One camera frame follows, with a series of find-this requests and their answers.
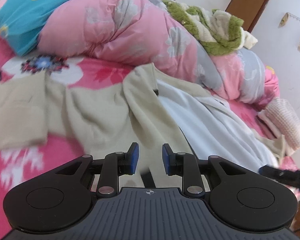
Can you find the blue pillow yellow dot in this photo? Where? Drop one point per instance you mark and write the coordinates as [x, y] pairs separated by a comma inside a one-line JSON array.
[[22, 17]]

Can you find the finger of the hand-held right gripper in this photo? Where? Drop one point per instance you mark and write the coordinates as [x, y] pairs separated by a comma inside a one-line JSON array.
[[270, 171]]

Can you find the pink floral bed blanket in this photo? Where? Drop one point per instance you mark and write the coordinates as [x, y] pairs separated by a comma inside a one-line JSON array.
[[60, 150]]

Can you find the beige zip jacket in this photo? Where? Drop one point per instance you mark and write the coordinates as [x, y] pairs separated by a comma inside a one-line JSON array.
[[102, 110]]

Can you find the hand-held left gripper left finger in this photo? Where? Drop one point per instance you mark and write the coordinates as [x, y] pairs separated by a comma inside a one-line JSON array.
[[134, 158]]

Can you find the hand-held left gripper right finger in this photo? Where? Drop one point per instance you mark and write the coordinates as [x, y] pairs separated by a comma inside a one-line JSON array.
[[167, 158]]

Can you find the green and cream fleece garment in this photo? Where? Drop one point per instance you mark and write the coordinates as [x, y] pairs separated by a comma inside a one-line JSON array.
[[215, 30]]

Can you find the brown wooden door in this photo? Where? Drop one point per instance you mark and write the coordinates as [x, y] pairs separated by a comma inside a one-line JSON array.
[[250, 7]]

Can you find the pink floral quilt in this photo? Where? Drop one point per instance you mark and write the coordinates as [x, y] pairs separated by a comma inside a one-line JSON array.
[[115, 30]]

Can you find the folded cream pink towels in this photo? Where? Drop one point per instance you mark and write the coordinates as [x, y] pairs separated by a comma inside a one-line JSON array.
[[285, 120]]

